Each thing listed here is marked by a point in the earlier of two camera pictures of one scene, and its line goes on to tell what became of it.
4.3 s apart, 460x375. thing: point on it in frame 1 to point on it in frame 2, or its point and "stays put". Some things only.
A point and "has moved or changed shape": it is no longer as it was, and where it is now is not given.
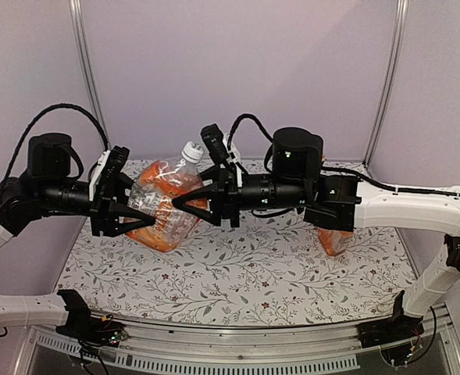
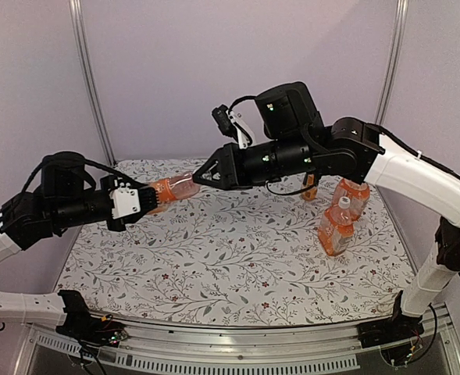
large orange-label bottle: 334,241 stays put
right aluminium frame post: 401,19 stays put
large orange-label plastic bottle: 156,185 has moved or changed shape
